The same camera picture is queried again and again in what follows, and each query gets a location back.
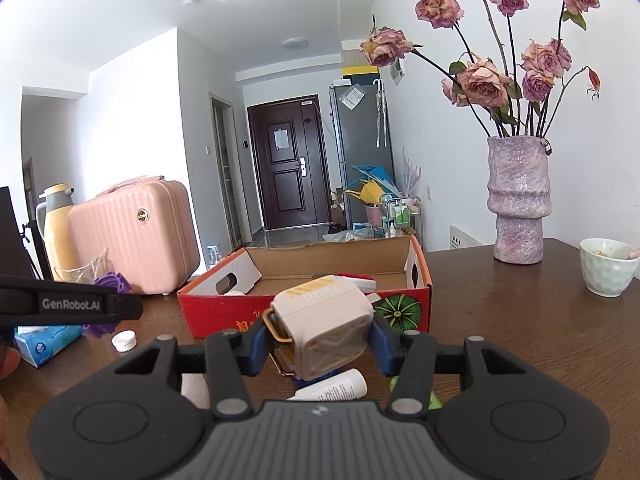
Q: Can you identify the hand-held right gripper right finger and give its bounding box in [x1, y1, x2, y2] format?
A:
[369, 316, 530, 420]

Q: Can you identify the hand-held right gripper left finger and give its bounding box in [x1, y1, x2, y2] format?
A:
[112, 317, 276, 420]

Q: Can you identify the red cardboard box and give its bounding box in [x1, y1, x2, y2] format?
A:
[176, 234, 433, 338]

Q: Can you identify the beige case with gold clip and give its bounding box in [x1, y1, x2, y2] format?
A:
[262, 275, 375, 381]

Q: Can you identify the person's left hand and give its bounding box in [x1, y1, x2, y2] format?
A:
[0, 346, 22, 441]

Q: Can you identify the blue tissue pack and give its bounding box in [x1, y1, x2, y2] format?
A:
[14, 324, 85, 367]

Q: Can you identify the purple lobed plastic lid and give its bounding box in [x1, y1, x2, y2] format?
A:
[81, 271, 132, 338]

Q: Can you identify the white tube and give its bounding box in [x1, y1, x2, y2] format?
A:
[286, 367, 368, 403]

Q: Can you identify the green spray bottle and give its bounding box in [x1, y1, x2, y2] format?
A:
[389, 375, 443, 411]

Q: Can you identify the yellow thermos jug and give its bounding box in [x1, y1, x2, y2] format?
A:
[36, 183, 78, 281]

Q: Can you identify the black paper bag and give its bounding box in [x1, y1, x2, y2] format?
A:
[0, 186, 38, 281]

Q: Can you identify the pink hard suitcase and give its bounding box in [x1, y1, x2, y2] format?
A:
[67, 176, 201, 295]

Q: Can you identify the clear plastic bag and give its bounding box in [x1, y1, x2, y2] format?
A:
[322, 227, 376, 243]

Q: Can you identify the white utility cart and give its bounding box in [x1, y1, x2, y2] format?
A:
[381, 195, 423, 251]

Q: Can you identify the yellow plastic dustpan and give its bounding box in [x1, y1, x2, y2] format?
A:
[345, 180, 383, 206]

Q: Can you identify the dark brown entrance door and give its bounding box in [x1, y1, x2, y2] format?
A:
[247, 94, 333, 232]

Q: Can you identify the pale purple decorative plant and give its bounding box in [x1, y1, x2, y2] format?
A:
[402, 147, 423, 196]

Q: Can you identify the grey interior door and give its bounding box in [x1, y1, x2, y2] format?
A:
[209, 92, 241, 253]

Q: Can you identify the purple textured vase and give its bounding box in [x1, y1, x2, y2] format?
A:
[487, 136, 553, 265]

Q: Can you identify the grey refrigerator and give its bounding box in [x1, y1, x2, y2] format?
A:
[328, 80, 396, 231]

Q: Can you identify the white folded umbrella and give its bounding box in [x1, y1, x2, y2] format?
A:
[374, 79, 390, 148]

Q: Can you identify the white cup with spoon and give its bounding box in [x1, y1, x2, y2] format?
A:
[580, 238, 640, 299]

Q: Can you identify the paper sheet on refrigerator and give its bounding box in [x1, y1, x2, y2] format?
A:
[340, 87, 368, 110]

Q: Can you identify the yellow and black box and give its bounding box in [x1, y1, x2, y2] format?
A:
[341, 62, 383, 86]

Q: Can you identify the bunch of dried pink roses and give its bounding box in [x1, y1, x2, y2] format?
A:
[360, 0, 601, 138]

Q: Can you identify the plain cardboard box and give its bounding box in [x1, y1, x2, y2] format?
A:
[341, 39, 376, 67]

